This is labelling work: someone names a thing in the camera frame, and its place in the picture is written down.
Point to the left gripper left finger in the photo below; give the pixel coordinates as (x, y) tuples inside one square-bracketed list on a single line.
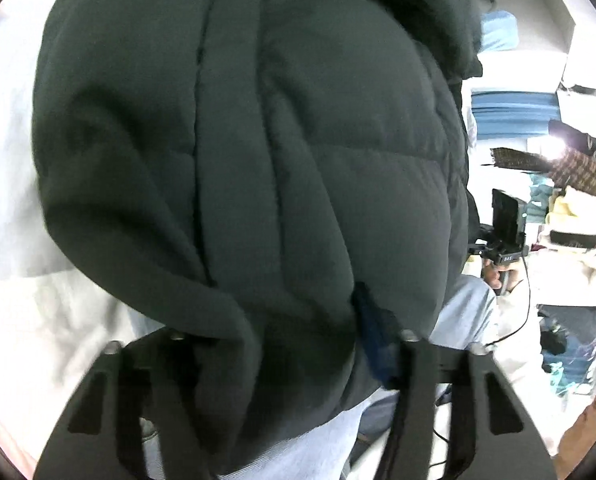
[(99, 434)]

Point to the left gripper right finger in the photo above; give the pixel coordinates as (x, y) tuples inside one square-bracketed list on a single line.
[(491, 435)]

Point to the black puffer jacket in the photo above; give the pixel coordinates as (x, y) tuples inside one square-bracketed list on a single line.
[(248, 173)]

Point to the person's right hand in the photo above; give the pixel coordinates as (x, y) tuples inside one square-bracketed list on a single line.
[(502, 279)]

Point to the brown plaid hanging garment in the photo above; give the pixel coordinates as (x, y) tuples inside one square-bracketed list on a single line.
[(572, 168)]

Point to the light blue jeans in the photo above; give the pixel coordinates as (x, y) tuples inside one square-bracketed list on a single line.
[(294, 363)]

